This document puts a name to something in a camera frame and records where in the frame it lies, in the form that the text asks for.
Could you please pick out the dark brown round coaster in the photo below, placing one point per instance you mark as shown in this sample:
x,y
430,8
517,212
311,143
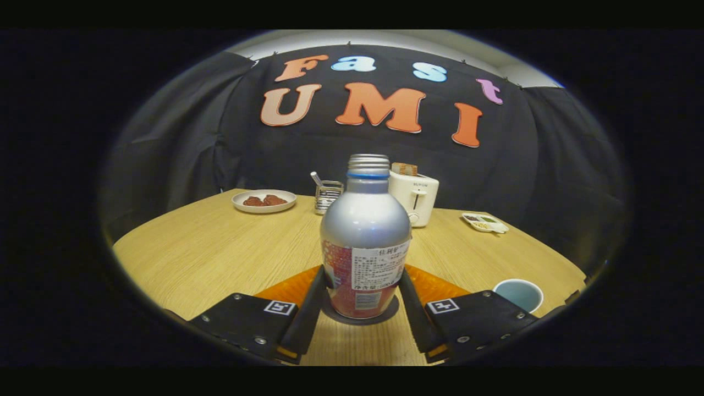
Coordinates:
x,y
391,313

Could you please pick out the silver bottle with red label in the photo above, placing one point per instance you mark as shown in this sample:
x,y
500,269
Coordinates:
x,y
364,225

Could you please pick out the white sectioned dish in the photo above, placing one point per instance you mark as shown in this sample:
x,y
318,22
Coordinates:
x,y
485,222

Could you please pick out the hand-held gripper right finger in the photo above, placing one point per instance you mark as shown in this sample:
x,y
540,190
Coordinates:
x,y
413,319

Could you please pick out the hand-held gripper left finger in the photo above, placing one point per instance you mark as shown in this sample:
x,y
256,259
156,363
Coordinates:
x,y
309,319

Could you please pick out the wooden table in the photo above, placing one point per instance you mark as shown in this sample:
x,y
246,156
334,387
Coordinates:
x,y
209,258

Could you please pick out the white round plate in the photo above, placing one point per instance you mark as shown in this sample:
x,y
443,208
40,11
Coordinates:
x,y
264,209

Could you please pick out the white toaster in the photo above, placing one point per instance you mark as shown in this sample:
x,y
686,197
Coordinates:
x,y
421,198

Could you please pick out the white cup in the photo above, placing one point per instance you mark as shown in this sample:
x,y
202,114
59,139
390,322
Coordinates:
x,y
520,294

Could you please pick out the reddish brown food piece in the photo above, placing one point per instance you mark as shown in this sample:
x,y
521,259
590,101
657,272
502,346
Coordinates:
x,y
275,200
253,201

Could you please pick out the toast slice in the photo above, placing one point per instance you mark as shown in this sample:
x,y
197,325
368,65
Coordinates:
x,y
404,169

